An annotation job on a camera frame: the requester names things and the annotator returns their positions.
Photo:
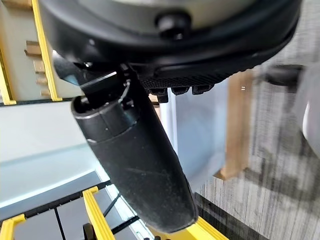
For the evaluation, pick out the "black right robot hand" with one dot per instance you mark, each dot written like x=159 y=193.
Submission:
x=140 y=155

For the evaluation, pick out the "pale translucent plastic box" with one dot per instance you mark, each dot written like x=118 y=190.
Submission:
x=200 y=130

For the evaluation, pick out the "grey shelf tray panel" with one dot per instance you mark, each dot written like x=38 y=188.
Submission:
x=70 y=220

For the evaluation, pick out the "pale blue shelf board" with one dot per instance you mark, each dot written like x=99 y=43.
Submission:
x=42 y=140

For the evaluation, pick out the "black sole-shaped part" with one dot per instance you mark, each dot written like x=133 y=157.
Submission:
x=88 y=232

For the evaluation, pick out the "dark blurred object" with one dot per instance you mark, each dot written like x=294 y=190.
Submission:
x=282 y=75

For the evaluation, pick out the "white rounded object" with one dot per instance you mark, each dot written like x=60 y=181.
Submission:
x=312 y=125

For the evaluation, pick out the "yellow shelf rail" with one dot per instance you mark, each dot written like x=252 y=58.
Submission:
x=10 y=228
x=6 y=85
x=200 y=232
x=96 y=215
x=46 y=62

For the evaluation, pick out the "light wooden post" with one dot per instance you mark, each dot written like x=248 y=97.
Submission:
x=237 y=125

